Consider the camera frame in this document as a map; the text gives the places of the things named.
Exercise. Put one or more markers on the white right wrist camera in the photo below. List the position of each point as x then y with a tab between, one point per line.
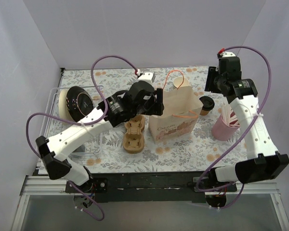
223	53

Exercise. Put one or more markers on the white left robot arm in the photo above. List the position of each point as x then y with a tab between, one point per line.
141	99

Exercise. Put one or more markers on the black round plate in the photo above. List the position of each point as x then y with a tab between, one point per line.
79	103

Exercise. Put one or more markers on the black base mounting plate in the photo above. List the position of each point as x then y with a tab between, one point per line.
143	187

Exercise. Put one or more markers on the floral table mat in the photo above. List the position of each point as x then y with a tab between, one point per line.
105	153

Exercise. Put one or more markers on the brown paper cup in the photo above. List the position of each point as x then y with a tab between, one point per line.
205	111

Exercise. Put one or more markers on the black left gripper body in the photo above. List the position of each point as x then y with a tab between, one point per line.
159	102

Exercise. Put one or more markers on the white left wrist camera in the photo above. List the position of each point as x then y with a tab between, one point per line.
148	77

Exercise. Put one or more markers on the black plastic cup lid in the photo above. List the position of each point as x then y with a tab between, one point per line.
208	103

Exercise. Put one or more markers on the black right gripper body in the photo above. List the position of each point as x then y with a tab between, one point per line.
211	80

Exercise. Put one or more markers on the aluminium frame rail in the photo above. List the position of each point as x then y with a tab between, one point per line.
52	205

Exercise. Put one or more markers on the white wire dish rack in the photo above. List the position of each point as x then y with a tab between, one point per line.
75	134

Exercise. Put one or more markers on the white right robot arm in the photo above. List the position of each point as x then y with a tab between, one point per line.
264	161

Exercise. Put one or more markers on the brown cardboard cup carrier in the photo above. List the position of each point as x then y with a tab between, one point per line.
133	139

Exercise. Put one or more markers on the beige paper takeout bag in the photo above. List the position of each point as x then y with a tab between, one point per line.
181	111

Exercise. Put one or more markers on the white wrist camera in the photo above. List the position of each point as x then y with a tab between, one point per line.
223	53
148	77

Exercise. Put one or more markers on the stack of brown paper cups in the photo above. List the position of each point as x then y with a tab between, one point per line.
179	82

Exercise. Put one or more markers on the pink cup holder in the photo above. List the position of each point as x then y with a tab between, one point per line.
221	131

